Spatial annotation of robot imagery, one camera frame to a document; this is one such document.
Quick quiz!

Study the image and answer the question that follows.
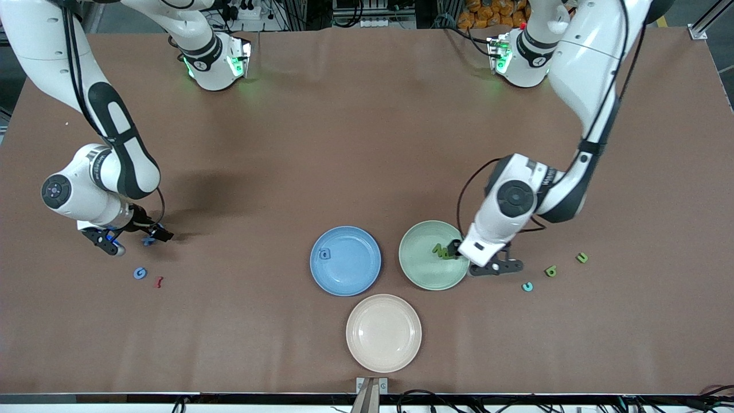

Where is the green plate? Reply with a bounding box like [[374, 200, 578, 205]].
[[399, 220, 471, 291]]

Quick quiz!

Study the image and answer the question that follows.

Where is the blue plate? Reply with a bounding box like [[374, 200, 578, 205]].
[[310, 225, 382, 297]]

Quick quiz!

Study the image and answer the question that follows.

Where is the cream plate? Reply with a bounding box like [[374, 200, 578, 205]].
[[346, 294, 423, 373]]

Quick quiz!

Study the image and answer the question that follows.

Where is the brown table cover sheet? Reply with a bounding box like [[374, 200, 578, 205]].
[[0, 26, 734, 396]]

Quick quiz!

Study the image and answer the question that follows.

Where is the white power strip with plugs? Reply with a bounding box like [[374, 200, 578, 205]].
[[221, 3, 261, 21]]

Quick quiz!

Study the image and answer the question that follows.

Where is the orange objects pile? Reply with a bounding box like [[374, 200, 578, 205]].
[[457, 0, 531, 30]]

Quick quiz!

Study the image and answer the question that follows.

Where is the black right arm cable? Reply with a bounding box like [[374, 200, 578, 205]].
[[60, 0, 167, 227]]

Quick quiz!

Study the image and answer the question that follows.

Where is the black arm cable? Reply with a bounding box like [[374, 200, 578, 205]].
[[456, 0, 651, 240], [60, 0, 167, 227]]

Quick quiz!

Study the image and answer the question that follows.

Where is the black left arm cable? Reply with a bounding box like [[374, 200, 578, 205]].
[[456, 0, 651, 240]]

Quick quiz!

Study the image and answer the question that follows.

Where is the black looped cable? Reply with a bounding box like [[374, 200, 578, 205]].
[[397, 389, 459, 413]]

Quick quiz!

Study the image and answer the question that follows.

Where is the metal camera pole bracket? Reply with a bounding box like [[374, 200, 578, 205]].
[[356, 377, 388, 413]]

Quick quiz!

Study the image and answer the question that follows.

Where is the aluminium frame corner profile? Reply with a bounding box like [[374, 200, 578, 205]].
[[688, 0, 734, 41]]

